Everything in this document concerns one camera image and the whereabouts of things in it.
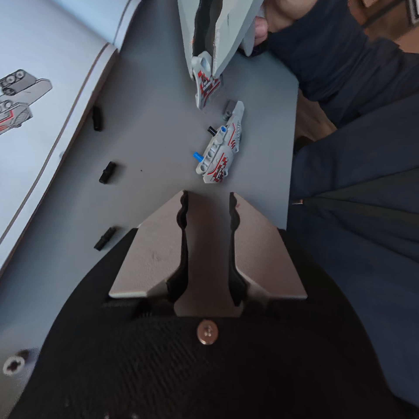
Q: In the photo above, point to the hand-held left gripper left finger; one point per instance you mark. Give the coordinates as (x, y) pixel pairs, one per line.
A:
(154, 258)

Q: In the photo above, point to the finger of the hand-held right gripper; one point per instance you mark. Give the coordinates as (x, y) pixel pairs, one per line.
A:
(232, 29)
(188, 26)

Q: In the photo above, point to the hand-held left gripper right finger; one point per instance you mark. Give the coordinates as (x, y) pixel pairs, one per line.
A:
(262, 262)

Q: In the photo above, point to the grey curved lego panel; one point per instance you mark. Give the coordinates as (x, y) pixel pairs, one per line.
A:
(204, 88)

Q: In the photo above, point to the grey lego assembly red print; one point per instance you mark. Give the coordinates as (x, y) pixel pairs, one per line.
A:
(226, 147)

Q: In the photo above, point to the black lego pin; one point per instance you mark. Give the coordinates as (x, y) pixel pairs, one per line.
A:
(107, 172)
(104, 238)
(97, 118)

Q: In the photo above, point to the lego instruction booklet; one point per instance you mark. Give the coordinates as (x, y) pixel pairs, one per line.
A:
(49, 49)

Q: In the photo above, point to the small grey lego bush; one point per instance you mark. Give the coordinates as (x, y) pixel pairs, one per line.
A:
(13, 364)

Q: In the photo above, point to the person's right hand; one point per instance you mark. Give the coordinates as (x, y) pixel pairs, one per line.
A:
(281, 13)

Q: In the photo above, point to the person's dark clothing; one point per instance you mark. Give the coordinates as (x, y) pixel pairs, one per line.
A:
(360, 278)

